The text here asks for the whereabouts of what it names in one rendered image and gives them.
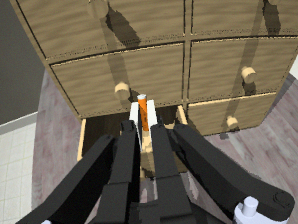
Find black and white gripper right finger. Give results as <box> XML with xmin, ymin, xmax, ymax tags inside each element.
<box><xmin>147</xmin><ymin>100</ymin><xmax>295</xmax><ymax>224</ymax></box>

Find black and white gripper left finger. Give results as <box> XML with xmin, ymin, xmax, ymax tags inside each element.
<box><xmin>15</xmin><ymin>102</ymin><xmax>142</xmax><ymax>224</ymax></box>

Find small wooden chest of drawers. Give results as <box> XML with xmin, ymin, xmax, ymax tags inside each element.
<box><xmin>10</xmin><ymin>0</ymin><xmax>298</xmax><ymax>129</ymax></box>

